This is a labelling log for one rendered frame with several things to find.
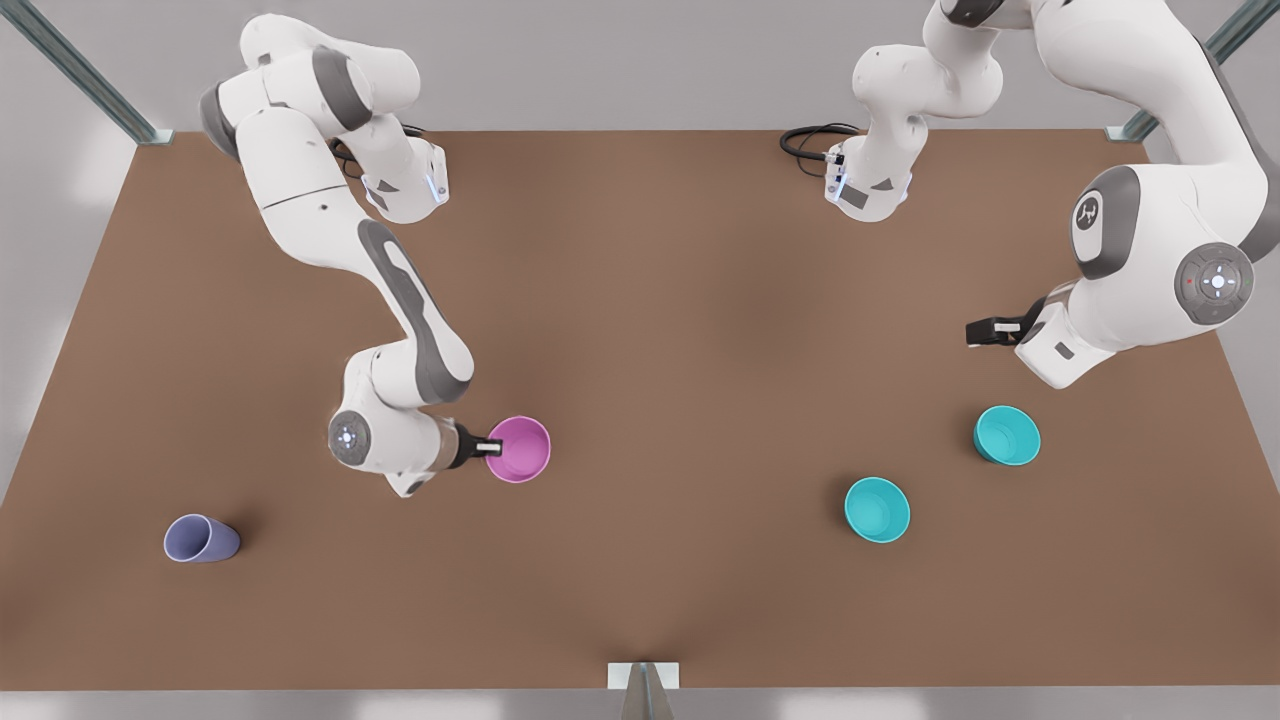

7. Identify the pink bowl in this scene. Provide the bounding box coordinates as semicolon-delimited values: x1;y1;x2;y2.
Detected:
485;415;553;485

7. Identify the blue bowl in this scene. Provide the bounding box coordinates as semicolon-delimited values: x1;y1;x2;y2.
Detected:
843;476;913;545

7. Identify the teal cup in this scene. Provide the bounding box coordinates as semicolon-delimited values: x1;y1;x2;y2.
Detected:
972;404;1043;467

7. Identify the lavender cup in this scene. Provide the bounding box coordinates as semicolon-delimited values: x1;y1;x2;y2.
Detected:
163;513;242;564

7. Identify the black cable loop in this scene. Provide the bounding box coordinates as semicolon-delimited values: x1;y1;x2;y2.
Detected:
328;123;427;187
779;123;867;167

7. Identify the silver frame post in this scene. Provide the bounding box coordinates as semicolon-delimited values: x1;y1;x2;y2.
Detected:
0;0;174;147
1104;0;1280;142
607;661;682;720

